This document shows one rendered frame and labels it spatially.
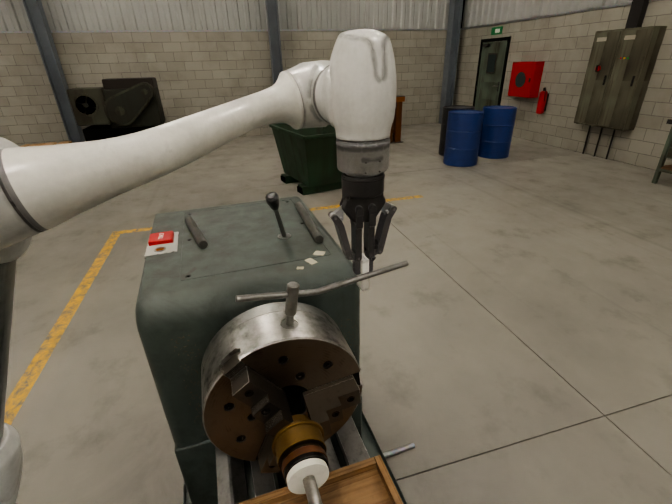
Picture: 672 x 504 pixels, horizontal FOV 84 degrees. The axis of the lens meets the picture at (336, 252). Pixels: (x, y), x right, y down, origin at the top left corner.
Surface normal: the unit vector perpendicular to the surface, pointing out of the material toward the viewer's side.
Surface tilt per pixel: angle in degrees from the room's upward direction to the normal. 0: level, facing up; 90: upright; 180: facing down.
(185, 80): 90
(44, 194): 87
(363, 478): 0
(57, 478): 0
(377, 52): 77
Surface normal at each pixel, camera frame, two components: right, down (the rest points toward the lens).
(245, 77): 0.27, 0.43
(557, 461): -0.03, -0.89
